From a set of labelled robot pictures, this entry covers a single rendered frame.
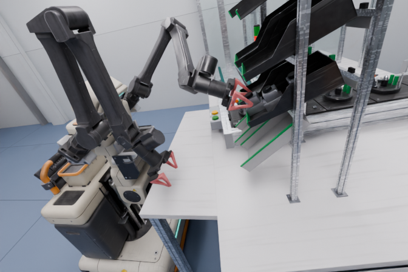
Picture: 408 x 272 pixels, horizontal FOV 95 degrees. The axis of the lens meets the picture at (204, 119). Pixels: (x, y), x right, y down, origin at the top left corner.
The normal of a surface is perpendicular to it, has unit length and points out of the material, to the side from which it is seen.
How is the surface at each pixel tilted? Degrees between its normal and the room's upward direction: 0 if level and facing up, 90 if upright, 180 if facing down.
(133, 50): 90
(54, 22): 90
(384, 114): 90
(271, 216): 0
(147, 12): 90
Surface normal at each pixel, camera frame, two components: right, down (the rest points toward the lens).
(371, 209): -0.20, -0.85
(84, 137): -0.14, 0.52
